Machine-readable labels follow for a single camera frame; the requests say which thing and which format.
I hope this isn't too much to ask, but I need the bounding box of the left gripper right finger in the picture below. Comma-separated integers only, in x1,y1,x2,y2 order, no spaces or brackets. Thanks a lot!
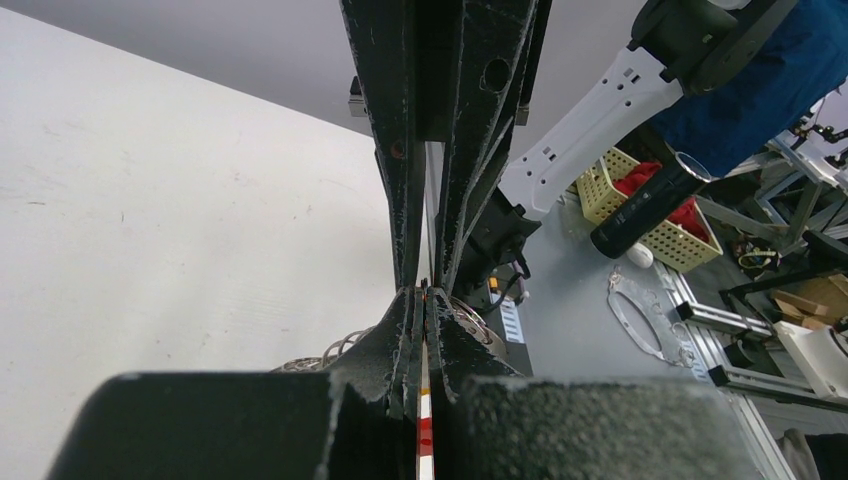
424,287,760,479

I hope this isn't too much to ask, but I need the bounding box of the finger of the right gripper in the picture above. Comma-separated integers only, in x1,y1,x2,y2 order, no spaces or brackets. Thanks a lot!
340,0,425,289
433,1,551,292

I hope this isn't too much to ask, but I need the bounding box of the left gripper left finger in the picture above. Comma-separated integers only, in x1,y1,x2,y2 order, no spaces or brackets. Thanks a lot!
48,287,423,479

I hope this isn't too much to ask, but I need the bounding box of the red handled keyring holder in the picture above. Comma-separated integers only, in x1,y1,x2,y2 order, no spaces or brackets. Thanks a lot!
272,297,506,479

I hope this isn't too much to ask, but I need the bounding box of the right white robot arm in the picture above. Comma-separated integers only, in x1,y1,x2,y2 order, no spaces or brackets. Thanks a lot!
341,1,794,292

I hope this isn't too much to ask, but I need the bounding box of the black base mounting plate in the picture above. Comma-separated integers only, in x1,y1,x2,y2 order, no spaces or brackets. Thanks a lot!
488,277,533,376

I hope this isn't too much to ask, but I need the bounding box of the beige perforated basket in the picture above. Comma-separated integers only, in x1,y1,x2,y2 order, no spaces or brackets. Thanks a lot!
576,148,722,273

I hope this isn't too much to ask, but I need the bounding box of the black cylinder flask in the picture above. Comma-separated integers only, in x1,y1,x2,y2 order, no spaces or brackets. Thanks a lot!
590,152,716,259

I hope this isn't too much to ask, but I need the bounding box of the person in blue shirt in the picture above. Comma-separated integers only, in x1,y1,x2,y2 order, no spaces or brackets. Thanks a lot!
648,1,847,177

